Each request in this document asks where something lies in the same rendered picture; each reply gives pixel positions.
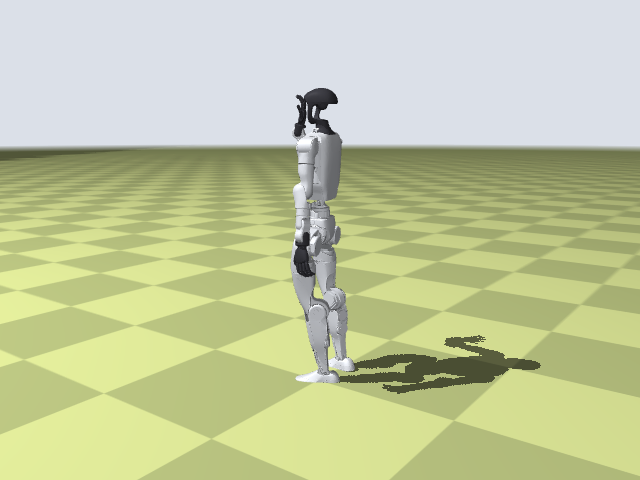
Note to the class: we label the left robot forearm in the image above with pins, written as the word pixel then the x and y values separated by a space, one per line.
pixel 303 207

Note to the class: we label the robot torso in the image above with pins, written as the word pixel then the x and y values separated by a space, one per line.
pixel 325 182

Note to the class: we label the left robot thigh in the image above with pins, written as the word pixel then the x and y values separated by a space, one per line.
pixel 304 286

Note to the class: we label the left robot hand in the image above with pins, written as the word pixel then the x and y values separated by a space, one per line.
pixel 301 257

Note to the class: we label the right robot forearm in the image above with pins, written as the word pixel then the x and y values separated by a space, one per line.
pixel 301 136

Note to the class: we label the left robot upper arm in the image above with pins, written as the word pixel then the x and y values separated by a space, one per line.
pixel 307 149

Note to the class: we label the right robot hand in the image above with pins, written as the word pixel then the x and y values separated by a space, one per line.
pixel 302 116

